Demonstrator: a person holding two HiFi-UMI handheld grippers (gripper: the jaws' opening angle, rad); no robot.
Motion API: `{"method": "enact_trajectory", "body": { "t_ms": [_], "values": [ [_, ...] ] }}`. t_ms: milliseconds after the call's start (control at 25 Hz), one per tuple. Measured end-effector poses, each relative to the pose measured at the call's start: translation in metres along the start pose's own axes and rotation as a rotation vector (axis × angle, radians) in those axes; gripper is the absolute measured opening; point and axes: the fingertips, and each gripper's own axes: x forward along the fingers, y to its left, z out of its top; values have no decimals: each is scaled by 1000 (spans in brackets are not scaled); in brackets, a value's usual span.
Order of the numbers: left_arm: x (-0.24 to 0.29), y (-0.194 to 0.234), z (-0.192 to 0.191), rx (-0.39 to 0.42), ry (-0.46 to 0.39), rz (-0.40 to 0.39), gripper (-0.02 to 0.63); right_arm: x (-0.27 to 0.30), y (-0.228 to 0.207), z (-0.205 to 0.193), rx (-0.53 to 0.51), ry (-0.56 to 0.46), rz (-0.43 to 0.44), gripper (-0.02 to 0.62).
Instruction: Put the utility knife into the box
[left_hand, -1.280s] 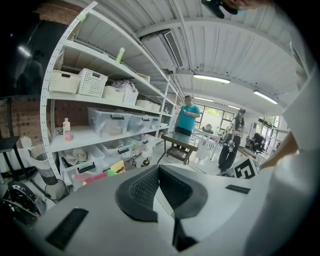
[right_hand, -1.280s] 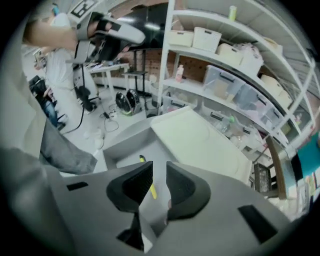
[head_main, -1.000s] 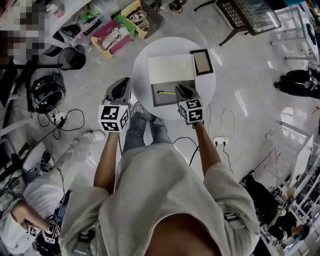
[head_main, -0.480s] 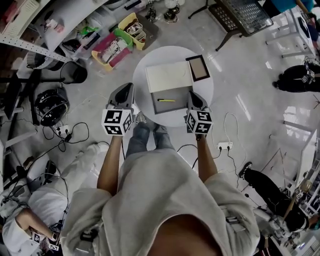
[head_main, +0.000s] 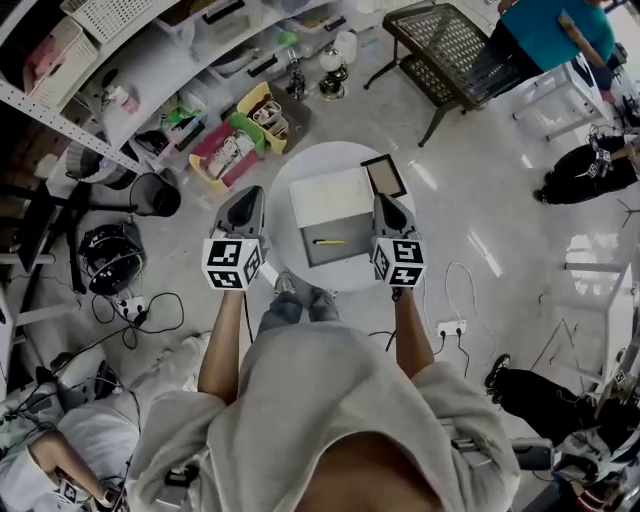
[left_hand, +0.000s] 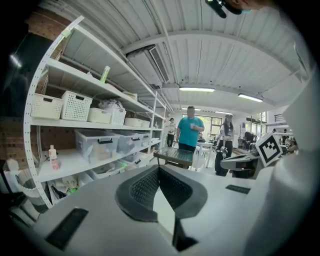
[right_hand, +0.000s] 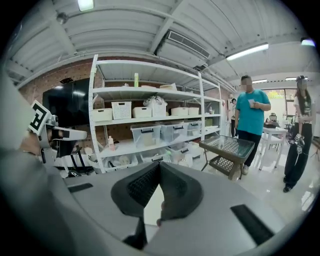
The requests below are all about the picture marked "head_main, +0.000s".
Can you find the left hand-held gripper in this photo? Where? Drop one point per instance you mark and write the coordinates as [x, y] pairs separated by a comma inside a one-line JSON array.
[[230, 255]]

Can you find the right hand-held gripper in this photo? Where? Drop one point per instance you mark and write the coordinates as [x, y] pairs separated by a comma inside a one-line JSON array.
[[400, 255]]

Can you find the grey box with lid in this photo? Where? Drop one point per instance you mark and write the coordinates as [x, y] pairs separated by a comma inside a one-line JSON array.
[[330, 197]]

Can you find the person's right forearm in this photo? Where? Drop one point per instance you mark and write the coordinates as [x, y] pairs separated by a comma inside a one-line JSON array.
[[412, 335]]

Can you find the person's left forearm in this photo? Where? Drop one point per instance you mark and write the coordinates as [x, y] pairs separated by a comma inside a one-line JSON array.
[[220, 350]]

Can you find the pink and yellow bin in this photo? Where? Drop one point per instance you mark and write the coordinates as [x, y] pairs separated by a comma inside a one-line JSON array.
[[215, 142]]

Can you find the black round wastebasket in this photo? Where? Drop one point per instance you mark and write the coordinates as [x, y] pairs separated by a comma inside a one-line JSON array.
[[165, 200]]

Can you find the green plastic bin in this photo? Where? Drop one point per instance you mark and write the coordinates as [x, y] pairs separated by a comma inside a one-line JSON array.
[[245, 125]]

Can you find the person's left leg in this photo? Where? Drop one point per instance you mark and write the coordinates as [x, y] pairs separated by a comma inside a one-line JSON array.
[[280, 310]]

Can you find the person's leg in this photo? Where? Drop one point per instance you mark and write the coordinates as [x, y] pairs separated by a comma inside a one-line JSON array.
[[322, 307], [280, 310]]

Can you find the person's right leg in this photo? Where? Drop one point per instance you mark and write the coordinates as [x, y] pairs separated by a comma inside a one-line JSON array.
[[322, 307]]

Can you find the yellow plastic bin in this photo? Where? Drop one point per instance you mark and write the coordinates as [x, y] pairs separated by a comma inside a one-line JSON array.
[[255, 95]]

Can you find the white power strip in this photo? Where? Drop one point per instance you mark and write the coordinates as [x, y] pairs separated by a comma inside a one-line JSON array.
[[452, 327], [131, 304]]

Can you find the small black stand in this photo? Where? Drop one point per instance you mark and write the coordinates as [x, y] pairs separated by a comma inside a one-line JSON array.
[[297, 80]]

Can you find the pink bottle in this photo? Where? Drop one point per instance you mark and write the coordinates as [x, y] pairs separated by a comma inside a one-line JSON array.
[[127, 102]]

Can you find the globe lamp with brass base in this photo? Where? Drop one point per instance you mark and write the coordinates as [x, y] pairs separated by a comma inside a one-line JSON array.
[[330, 60]]

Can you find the striped wastebasket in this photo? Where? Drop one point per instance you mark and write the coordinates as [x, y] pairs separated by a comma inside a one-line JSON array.
[[82, 160]]

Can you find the white metal shelf unit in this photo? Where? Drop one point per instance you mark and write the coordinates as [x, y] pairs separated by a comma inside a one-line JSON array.
[[150, 70]]

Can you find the white plastic jug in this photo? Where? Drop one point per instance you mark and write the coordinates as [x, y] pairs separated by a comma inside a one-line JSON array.
[[346, 45]]

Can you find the black metal mesh table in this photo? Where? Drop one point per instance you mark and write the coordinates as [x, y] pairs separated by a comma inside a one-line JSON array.
[[450, 45]]

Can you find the person's light shirt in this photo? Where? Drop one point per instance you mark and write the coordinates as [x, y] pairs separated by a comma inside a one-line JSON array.
[[300, 400]]

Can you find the white table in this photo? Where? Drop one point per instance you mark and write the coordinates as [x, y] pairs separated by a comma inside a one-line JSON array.
[[565, 95]]

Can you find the white plastic basket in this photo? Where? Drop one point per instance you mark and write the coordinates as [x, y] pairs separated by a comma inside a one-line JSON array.
[[75, 65]]

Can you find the white lattice basket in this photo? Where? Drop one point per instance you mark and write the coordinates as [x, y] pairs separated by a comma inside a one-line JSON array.
[[110, 17]]

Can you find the dark picture frame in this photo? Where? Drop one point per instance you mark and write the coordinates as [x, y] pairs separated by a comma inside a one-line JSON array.
[[384, 177]]

